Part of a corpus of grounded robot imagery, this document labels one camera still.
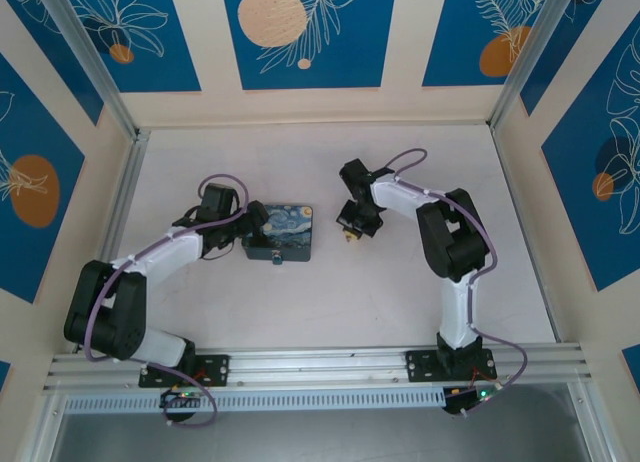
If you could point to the small blue padlock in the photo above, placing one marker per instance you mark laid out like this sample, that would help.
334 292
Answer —
275 260

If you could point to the long aluminium base rail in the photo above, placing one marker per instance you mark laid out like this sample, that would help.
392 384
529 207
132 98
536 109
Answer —
320 367

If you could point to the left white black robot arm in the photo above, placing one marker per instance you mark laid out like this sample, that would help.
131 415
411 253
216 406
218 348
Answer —
165 254

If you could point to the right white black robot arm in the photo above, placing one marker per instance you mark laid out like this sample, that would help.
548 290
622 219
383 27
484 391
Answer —
455 312

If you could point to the teal box with starry print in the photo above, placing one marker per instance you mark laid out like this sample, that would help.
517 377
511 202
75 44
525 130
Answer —
290 227

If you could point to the aluminium frame bar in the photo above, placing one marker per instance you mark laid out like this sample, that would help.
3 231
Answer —
595 422
40 432

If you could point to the aluminium frame post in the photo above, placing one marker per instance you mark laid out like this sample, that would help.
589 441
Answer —
96 67
534 57

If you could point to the aluminium side rail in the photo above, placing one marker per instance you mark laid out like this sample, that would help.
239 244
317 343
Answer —
117 232

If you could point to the grey metal sheet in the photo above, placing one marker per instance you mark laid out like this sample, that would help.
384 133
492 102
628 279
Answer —
320 437

